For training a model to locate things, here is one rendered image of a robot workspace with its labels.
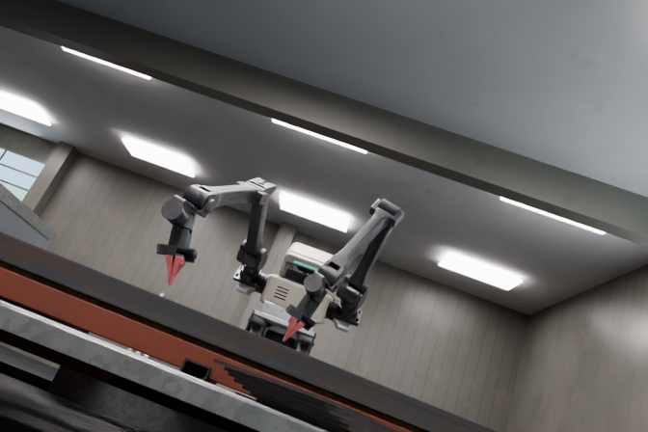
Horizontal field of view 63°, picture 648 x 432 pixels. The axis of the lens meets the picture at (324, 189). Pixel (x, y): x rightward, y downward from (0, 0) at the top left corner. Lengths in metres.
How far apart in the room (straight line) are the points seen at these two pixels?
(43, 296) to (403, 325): 9.13
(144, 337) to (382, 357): 8.91
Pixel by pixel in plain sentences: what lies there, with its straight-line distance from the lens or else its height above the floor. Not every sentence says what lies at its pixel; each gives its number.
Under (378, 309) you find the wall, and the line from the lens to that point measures 10.02.
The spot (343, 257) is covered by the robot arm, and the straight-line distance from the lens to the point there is 1.78.
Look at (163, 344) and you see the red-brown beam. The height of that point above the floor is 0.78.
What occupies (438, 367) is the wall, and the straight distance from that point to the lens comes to 10.08.
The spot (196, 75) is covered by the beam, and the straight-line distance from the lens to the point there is 5.85.
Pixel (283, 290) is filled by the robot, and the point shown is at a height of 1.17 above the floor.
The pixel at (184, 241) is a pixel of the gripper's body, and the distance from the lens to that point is 1.49.
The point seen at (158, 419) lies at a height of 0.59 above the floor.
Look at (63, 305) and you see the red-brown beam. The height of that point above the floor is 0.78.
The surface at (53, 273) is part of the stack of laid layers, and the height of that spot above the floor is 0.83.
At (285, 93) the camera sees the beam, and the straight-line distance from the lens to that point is 5.64.
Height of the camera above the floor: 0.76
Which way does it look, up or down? 22 degrees up
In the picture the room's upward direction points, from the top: 22 degrees clockwise
